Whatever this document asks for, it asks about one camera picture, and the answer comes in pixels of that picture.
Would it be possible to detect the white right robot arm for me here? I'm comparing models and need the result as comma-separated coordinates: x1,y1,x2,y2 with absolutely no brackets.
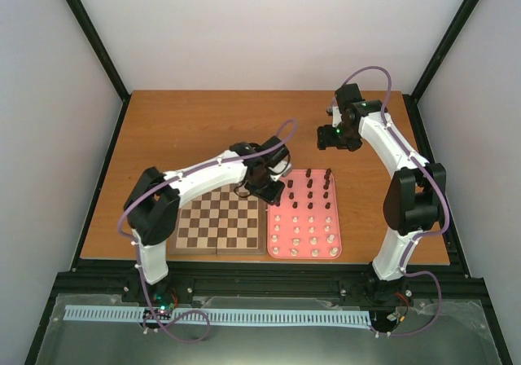
317,84,448,306

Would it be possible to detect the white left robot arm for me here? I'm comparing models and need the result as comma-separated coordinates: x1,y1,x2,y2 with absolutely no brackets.
117,136,291,302

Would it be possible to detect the wooden chess board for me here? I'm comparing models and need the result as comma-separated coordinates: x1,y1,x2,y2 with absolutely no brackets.
168,184,267,256

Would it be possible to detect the pink plastic tray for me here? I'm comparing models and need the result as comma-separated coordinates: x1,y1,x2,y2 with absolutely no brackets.
267,169,342,261

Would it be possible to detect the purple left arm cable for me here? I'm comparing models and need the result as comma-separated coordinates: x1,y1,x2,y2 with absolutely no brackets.
116,118,212,344

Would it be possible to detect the black aluminium frame rail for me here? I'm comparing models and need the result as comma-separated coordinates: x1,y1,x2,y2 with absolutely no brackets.
25,259,512,364

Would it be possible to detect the light blue cable duct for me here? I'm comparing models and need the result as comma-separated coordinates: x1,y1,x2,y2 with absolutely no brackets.
63,305,371,329

